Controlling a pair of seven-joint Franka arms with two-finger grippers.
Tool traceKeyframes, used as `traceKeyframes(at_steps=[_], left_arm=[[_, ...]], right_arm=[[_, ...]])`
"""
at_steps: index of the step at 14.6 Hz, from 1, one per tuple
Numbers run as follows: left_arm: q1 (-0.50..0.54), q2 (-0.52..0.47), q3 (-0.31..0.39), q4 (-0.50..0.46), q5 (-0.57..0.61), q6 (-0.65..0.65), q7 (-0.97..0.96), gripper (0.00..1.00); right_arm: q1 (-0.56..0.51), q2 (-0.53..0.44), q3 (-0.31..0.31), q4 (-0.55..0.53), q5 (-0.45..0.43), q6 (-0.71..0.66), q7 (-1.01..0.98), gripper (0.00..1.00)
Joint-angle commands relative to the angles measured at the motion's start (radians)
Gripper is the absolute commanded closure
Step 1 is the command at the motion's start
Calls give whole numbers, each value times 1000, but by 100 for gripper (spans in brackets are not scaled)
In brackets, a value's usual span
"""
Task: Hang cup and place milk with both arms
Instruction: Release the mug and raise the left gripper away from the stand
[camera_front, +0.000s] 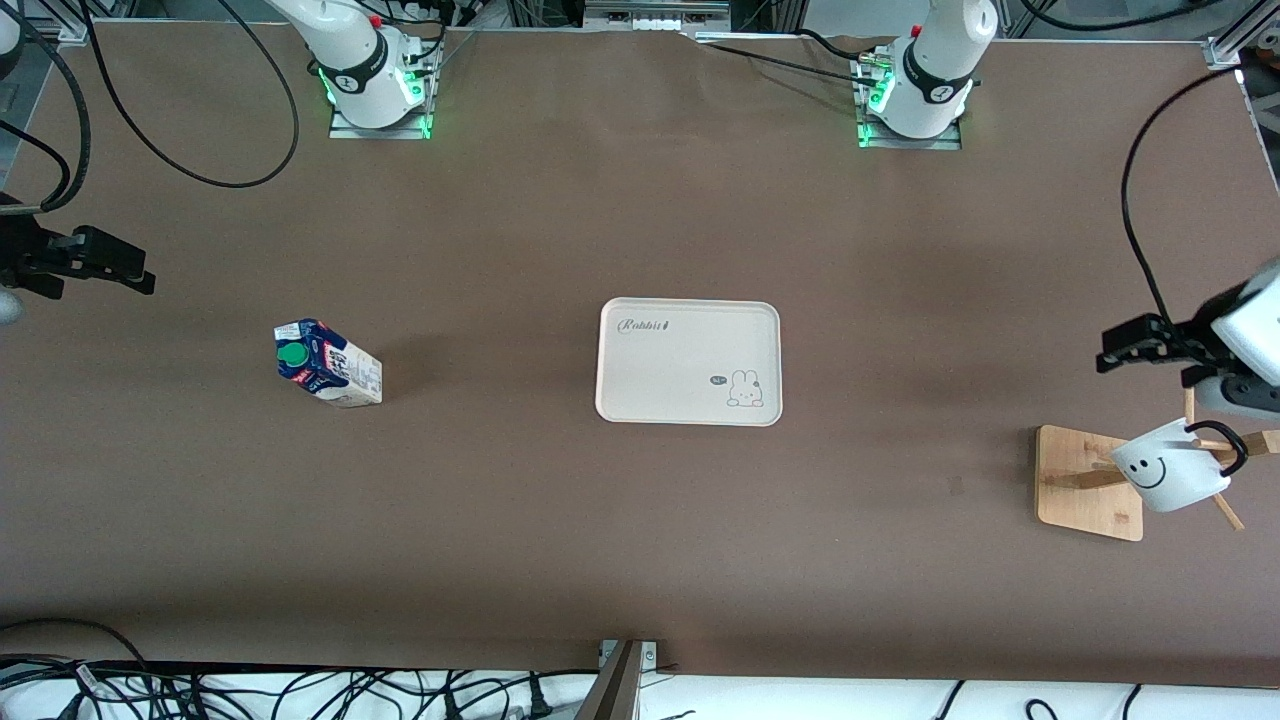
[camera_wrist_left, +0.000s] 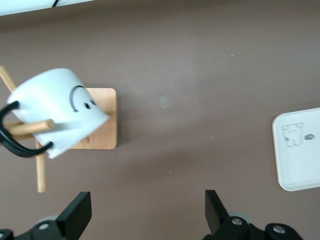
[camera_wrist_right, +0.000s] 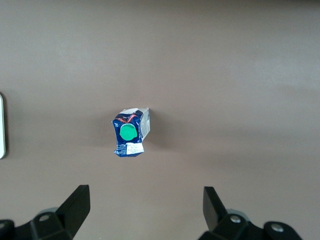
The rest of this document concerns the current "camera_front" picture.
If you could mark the aluminium frame profile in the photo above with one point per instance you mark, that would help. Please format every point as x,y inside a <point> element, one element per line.
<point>70,30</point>
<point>1222,52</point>

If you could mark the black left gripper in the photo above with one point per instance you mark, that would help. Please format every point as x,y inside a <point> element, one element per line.
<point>1186,340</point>

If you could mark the blue white milk carton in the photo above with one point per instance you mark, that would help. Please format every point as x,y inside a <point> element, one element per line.
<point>340,375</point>

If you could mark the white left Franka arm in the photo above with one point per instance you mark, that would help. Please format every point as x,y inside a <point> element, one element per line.
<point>935,70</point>

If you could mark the dark metal post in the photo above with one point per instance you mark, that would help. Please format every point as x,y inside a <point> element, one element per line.
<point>615,695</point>

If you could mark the small metal bracket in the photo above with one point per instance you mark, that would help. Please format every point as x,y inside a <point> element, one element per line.
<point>650,655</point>

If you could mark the wooden cup rack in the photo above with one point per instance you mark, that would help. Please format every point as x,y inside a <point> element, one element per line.
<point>1080,500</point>

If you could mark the brown table cover sheet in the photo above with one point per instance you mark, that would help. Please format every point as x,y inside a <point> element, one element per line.
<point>300,500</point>

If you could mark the grey equipment box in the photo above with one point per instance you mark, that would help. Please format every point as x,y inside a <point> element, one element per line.
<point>655,12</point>

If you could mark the beige rabbit print tray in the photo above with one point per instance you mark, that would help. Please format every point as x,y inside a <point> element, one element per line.
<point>680,370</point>

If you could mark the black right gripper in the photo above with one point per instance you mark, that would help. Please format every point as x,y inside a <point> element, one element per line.
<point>22,250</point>

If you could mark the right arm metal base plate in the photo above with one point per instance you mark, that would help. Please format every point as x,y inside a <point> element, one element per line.
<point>345,131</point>

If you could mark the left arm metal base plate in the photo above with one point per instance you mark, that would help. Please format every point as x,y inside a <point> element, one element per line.
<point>945,144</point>

